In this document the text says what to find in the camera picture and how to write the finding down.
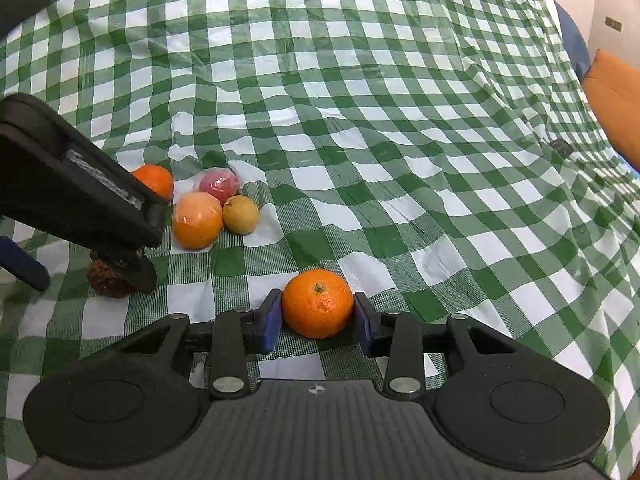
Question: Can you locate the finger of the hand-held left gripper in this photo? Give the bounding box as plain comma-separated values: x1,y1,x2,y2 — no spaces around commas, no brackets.
0,236,51,292
112,247,157,294

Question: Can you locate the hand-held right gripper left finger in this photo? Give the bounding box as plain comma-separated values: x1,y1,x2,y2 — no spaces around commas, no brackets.
117,288,283,401

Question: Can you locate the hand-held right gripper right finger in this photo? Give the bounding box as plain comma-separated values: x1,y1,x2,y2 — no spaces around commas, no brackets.
352,292,521,401

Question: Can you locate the dried red date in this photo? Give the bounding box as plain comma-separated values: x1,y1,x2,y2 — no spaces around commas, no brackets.
87,252,136,300

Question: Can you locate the bare orange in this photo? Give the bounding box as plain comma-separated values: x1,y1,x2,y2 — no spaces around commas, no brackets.
281,269,355,339
131,164,175,201

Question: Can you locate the plastic-wrapped orange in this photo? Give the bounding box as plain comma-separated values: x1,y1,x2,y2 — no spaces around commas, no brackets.
171,191,224,250

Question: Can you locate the yellow round fruit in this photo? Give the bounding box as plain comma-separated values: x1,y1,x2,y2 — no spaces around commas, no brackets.
222,195,261,235

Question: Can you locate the plastic-wrapped red fruit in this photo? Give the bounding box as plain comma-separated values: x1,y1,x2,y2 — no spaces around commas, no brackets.
198,167,243,206

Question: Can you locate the green white checked tablecloth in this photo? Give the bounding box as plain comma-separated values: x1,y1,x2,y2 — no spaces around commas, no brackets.
0,0,640,480

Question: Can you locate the orange pillow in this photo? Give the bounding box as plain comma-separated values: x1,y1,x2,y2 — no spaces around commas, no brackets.
582,49,640,171

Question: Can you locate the blue cushion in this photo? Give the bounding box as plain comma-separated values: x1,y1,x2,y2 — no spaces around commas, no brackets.
552,0,593,83

